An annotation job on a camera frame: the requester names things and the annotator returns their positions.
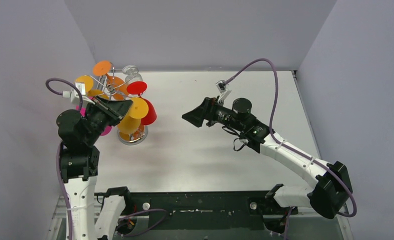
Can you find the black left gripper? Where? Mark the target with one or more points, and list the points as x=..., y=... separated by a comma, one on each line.
x=107, y=109

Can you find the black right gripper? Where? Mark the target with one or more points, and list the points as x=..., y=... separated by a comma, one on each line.
x=197, y=116

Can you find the yellow wine glass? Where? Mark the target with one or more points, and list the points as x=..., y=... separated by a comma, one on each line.
x=85, y=85
x=131, y=122

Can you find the red wine glass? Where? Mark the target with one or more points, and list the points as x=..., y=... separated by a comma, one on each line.
x=137, y=89

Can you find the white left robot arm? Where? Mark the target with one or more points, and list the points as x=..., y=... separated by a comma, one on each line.
x=77, y=169

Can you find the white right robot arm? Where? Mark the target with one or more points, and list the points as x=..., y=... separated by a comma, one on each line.
x=329, y=186

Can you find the orange wine glass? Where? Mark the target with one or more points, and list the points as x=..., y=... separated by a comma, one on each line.
x=114, y=87

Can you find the chrome wine glass rack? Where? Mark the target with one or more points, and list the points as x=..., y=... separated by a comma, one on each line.
x=128, y=139

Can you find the pink wine glass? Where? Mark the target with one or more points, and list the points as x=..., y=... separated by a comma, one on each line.
x=82, y=111

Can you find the clear wine glass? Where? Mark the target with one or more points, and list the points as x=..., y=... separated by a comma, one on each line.
x=132, y=74

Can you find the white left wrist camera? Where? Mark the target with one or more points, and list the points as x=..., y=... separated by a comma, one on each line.
x=73, y=95

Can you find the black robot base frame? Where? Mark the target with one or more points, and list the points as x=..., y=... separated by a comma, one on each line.
x=205, y=210

